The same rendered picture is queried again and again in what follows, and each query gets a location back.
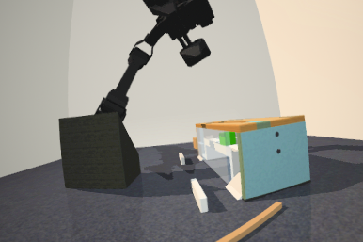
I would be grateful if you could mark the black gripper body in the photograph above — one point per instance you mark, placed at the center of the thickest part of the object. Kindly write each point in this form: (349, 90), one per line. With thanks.
(178, 26)

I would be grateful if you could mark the green block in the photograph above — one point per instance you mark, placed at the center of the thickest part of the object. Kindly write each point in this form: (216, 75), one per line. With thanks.
(232, 138)

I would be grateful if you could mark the tan wooden stick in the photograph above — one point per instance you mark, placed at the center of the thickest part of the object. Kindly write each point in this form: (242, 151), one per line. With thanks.
(252, 224)

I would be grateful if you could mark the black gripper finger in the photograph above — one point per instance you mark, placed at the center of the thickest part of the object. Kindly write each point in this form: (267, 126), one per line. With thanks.
(194, 51)
(159, 8)

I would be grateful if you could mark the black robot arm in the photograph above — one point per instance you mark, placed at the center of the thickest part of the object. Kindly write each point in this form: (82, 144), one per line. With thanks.
(200, 13)

